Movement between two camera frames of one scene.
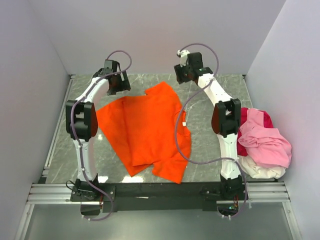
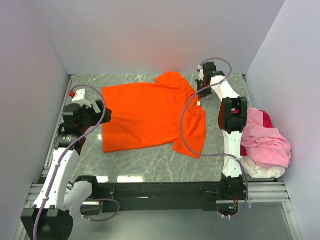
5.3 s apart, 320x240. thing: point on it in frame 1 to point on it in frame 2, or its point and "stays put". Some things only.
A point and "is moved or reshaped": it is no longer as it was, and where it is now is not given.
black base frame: (126, 197) stays put
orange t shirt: (143, 128) is moved or reshaped
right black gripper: (179, 71) to (204, 93)
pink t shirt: (264, 146) stays put
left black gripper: (124, 84) to (97, 116)
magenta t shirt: (267, 122) stays put
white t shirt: (256, 171) stays put
